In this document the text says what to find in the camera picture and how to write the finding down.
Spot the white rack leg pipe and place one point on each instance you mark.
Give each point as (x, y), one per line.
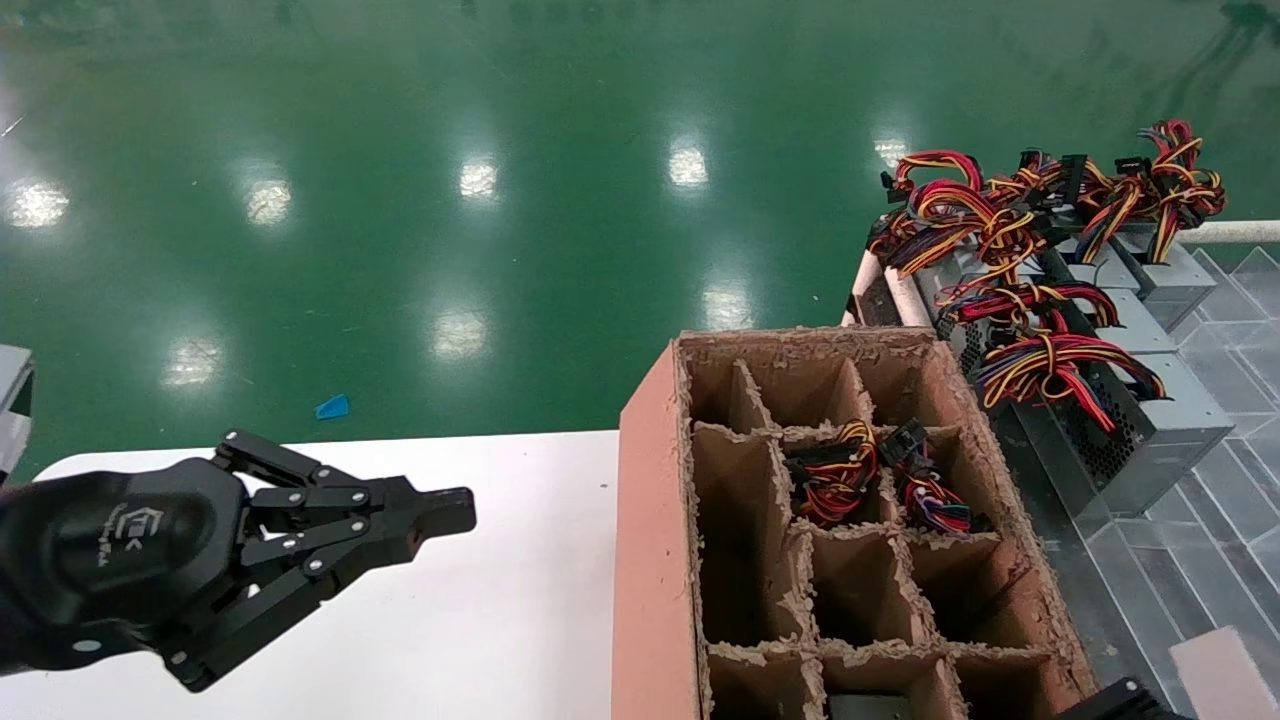
(863, 290)

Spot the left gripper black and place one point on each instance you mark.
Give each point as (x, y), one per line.
(120, 550)

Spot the clear acrylic divider tray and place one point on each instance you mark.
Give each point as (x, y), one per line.
(1220, 560)

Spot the blue floor scrap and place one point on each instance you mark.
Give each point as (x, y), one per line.
(333, 407)

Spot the power supply in right cell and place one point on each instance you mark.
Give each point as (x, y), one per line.
(930, 495)

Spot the power supply in cell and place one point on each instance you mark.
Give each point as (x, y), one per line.
(930, 495)
(835, 480)

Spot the brown cardboard divider box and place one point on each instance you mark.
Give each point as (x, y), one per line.
(655, 560)

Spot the power supply in left cell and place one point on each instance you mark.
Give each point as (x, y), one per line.
(835, 480)

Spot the pinkish flat board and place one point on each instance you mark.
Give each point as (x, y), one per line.
(1230, 680)

